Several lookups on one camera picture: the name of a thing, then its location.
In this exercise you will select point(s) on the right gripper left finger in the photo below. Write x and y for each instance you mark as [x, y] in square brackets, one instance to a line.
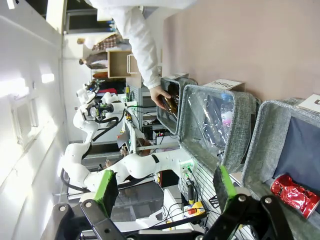
[105, 190]

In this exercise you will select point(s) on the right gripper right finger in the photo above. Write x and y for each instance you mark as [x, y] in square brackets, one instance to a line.
[225, 185]

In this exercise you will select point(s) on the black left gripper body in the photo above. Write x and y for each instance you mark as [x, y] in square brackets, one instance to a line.
[105, 110]

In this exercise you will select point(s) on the brown glass bottle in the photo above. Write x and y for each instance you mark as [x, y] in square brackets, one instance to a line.
[173, 91]
[171, 106]

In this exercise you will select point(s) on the clear plastic bottle blue cap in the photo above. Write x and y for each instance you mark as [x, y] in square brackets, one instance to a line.
[225, 117]

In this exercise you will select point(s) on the crushed red drink can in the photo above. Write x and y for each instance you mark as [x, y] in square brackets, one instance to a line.
[292, 195]

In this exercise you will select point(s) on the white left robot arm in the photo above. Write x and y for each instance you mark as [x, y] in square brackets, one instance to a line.
[140, 165]

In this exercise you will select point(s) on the person's right forearm white sleeve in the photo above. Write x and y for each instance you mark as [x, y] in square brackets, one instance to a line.
[147, 65]

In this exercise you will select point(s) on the grey fabric basket plastic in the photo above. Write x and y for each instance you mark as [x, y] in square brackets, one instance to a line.
[240, 120]

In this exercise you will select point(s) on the grey fabric basket can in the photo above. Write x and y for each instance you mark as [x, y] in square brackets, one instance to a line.
[270, 130]

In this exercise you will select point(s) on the grey fabric basket bottle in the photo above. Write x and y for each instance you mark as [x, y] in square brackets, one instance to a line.
[185, 83]

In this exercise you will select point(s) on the person's right hand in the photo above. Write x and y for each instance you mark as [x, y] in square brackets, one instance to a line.
[157, 96]

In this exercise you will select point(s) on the yellow red emergency stop button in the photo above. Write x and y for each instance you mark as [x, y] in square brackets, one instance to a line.
[193, 211]

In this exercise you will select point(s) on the white box green lights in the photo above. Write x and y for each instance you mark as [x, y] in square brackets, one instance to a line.
[186, 166]

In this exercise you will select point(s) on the wooden open box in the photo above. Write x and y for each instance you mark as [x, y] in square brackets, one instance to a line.
[120, 63]

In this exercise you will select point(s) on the person in dark striped top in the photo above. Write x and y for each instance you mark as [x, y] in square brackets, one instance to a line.
[97, 58]

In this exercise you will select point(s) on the person in plaid shirt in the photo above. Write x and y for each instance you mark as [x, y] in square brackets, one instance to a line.
[107, 42]

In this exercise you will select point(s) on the white label Plastic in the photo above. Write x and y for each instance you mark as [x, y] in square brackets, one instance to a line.
[223, 84]

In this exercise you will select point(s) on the person in white coat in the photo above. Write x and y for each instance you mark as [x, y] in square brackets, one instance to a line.
[150, 3]

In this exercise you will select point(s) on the white window frame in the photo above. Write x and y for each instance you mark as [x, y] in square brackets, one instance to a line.
[23, 120]

